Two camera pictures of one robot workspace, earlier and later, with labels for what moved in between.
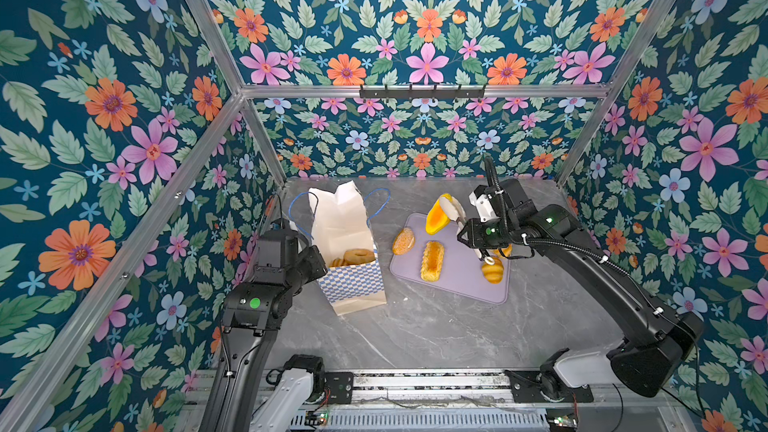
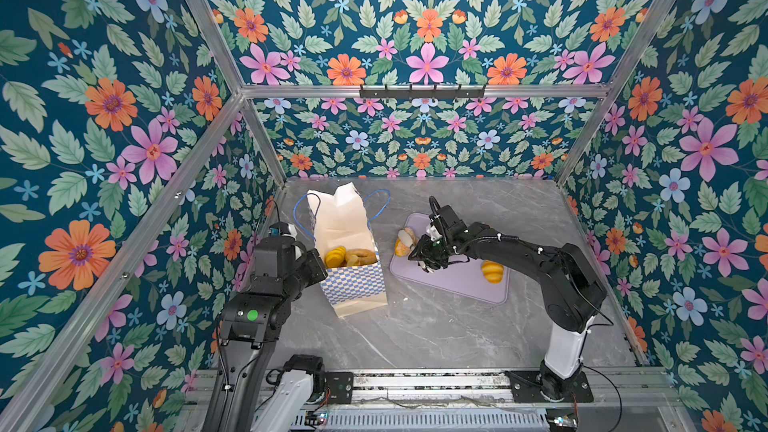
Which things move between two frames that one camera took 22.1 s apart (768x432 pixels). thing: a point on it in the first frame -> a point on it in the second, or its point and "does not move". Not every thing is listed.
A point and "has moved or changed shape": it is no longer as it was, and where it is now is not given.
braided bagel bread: x=358 y=256 does not move
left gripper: x=315 y=256 does not move
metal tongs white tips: x=457 y=212 has moved or changed shape
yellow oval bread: x=438 y=217 has moved or changed shape
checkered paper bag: x=341 y=234 does not move
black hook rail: x=422 y=94 does not move
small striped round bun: x=493 y=273 does not move
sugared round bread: x=404 y=242 does not move
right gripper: x=472 y=234 -> x=423 y=256
